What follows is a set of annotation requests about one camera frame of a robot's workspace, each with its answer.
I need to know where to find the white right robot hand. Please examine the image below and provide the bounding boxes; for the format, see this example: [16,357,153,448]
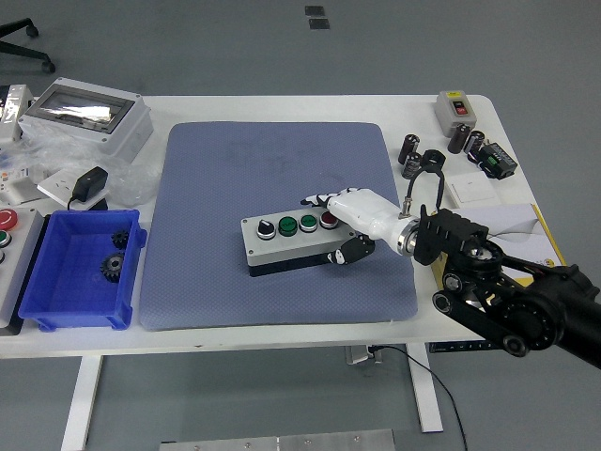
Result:
[300,186,406,267]

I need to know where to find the grey four-button control box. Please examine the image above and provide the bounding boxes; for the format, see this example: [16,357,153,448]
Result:
[240,210,358,278]

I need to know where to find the black cylindrical capacitor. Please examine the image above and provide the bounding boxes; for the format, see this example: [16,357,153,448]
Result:
[397,132,421,165]
[464,130,486,161]
[402,150,423,180]
[447,122,472,155]

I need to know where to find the black hexagonal nut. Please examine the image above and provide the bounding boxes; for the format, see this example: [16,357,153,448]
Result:
[420,148,446,172]

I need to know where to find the black module with green terminal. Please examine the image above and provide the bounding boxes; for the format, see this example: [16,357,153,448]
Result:
[476,143,518,179]

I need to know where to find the blue-grey mat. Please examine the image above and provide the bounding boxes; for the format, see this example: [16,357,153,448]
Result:
[139,120,419,333]

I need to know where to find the yellow and white cardboard box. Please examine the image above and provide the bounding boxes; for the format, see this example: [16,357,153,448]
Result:
[429,202,568,295]

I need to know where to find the black table control panel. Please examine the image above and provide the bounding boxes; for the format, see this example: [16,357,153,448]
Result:
[427,340,500,353]

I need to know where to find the white table leg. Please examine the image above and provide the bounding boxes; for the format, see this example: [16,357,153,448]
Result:
[407,345,445,433]
[60,355,104,451]

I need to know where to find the clear plastic bag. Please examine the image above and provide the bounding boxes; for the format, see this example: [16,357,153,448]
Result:
[0,126,161,209]

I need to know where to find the silver metal plate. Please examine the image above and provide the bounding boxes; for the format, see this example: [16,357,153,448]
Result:
[159,428,396,451]

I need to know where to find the large black gear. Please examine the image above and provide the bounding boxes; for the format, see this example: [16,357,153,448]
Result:
[100,252,127,285]

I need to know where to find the black power adapter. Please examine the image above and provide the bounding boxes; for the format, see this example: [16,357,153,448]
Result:
[67,165,110,211]

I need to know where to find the blue plastic bin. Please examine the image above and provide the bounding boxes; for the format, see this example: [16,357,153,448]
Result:
[17,209,147,333]

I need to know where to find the small white packet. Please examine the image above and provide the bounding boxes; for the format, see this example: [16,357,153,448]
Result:
[0,163,48,206]

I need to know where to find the grey emergency-stop control box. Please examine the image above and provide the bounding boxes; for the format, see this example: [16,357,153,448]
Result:
[0,208,48,335]

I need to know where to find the white electrical device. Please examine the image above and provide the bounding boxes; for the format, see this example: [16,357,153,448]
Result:
[0,84,35,145]

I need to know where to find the black office chair base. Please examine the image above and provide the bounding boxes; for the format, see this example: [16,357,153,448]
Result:
[0,17,56,74]

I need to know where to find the white switch plate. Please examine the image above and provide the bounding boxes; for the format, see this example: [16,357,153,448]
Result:
[444,171,500,208]

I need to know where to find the grey red-black switch box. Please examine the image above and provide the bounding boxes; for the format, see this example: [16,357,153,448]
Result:
[432,89,478,138]

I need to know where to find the grey bracket under table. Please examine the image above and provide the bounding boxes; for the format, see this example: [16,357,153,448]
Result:
[346,345,384,366]

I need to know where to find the black cable under table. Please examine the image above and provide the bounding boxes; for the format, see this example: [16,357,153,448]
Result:
[370,345,469,451]

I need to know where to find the grey enclosure with clear lid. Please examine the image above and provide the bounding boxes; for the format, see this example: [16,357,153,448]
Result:
[18,77,155,163]

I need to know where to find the white wall socket plate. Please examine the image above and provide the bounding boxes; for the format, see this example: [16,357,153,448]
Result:
[37,168,109,210]

